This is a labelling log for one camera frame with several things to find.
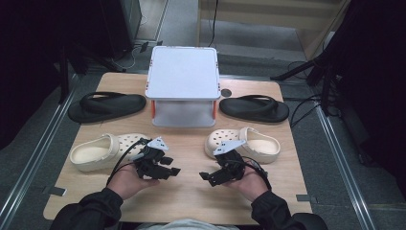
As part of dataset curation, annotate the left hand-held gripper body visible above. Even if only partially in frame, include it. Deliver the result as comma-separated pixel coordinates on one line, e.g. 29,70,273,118
133,136,170,180

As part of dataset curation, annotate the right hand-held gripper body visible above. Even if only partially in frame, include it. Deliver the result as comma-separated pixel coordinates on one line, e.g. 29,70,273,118
213,139,247,184

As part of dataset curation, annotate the cream clog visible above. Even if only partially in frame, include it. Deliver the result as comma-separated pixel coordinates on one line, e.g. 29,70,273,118
69,132,151,173
204,126,282,165

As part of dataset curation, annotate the black flip-flop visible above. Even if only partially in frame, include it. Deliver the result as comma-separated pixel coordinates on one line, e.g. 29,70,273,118
218,94,290,124
67,91,147,125

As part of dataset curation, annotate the person's left hand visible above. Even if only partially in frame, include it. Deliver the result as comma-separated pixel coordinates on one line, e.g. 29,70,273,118
106,164,160,201

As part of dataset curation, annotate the person's right hand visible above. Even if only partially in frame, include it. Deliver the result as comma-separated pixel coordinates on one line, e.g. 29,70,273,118
223,166,270,203

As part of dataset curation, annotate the person's grey shirt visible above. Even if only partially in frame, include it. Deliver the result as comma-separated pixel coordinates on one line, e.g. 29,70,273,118
137,218,240,230

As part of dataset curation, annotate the black plug adapter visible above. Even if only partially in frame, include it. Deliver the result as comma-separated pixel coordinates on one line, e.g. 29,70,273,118
139,40,164,54

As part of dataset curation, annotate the black tripod stand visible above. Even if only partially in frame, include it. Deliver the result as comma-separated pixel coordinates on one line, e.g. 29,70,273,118
270,47,339,116

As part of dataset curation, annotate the dark cabinet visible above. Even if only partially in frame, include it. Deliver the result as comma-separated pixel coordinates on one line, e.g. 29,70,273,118
99,0,143,61

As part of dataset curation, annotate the dark curtain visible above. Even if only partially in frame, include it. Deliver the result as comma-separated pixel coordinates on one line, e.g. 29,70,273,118
0,0,103,151
331,0,406,193

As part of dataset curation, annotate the light wooden furniture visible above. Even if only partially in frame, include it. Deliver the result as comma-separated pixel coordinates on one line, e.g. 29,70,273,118
196,0,352,60

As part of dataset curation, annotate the left hand-held gripper cable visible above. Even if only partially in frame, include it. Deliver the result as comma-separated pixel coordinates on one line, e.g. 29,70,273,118
105,137,152,187

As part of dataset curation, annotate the black floor cable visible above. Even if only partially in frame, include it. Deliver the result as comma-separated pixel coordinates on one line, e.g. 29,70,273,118
288,94,324,128

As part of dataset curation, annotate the white floor cable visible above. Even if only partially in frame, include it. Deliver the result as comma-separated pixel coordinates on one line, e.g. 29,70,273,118
113,44,142,70

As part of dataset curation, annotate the metal floor rail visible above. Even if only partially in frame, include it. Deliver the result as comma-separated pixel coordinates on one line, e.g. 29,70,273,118
0,75,80,230
314,102,377,230

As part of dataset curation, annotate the black hanging cable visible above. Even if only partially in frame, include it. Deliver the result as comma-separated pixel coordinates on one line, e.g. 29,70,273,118
207,0,220,48

